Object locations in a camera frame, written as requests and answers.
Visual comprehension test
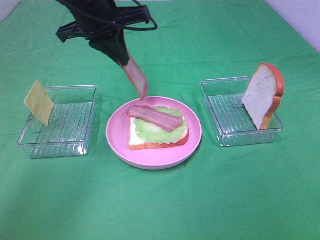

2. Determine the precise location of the toast bread slice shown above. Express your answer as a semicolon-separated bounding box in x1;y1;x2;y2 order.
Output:
128;117;189;151
242;63;285;130

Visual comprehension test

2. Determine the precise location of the green lettuce leaf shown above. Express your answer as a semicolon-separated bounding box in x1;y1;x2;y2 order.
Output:
129;106;189;145

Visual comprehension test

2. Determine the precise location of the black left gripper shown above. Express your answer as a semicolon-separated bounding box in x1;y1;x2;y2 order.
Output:
56;0;152;66

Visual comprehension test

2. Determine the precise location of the pink round plate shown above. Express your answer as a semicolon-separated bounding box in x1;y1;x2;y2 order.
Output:
105;96;203;170

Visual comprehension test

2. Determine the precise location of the yellow cheese slice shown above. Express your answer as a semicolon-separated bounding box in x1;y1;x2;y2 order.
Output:
23;80;55;127

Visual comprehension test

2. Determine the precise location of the clear plastic container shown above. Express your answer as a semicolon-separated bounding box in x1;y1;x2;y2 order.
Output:
17;85;98;159
200;76;284;147

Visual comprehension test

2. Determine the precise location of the clear left plastic container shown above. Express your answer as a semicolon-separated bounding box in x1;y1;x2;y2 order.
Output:
17;85;98;159

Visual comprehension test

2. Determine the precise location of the bacon strip front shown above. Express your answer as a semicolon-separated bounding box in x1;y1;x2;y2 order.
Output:
121;53;149;101

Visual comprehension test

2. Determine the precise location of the bacon strip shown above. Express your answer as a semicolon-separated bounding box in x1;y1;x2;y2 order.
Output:
121;53;149;101
127;105;183;132

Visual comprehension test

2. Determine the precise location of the clear right plastic container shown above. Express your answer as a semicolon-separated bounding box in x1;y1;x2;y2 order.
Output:
200;76;284;147

